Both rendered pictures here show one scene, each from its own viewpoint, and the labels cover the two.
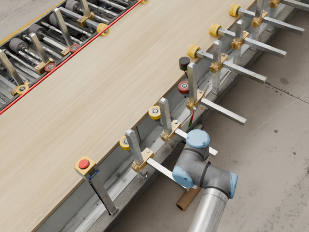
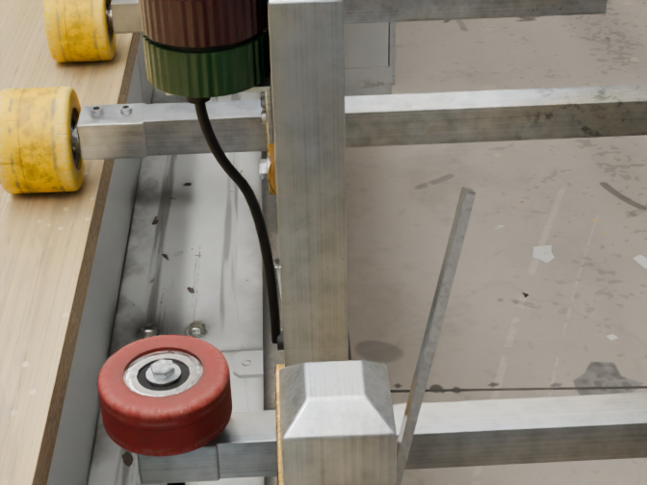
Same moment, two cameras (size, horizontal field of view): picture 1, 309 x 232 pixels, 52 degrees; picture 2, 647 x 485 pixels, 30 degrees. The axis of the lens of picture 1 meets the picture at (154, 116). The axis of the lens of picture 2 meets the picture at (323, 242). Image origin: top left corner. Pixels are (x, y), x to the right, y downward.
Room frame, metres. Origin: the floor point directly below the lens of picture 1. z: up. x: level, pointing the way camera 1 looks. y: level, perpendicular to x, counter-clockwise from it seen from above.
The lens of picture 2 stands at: (0.85, 0.17, 1.36)
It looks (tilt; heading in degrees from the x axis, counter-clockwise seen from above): 32 degrees down; 309
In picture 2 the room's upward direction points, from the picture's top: 1 degrees counter-clockwise
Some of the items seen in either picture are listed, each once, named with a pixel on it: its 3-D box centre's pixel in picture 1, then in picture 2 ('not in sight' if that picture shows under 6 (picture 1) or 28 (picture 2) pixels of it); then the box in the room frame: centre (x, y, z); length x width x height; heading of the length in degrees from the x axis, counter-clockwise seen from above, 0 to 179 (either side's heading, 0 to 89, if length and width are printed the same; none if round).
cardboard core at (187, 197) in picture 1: (191, 192); not in sight; (0.99, -0.16, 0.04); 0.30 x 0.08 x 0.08; 131
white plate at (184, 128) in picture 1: (194, 117); not in sight; (1.16, -0.24, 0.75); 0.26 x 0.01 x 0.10; 131
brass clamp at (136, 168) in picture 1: (142, 160); not in sight; (0.88, 0.11, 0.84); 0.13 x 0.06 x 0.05; 131
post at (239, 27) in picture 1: (237, 51); not in sight; (1.53, -0.62, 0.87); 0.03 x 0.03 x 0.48; 41
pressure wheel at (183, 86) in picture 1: (185, 91); (170, 437); (1.29, -0.22, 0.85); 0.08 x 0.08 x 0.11
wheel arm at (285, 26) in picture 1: (266, 20); not in sight; (1.68, -0.87, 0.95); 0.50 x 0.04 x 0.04; 41
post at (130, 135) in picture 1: (137, 157); not in sight; (0.87, 0.13, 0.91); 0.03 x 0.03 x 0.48; 41
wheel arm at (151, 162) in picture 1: (156, 166); not in sight; (0.83, 0.05, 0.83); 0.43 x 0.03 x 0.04; 41
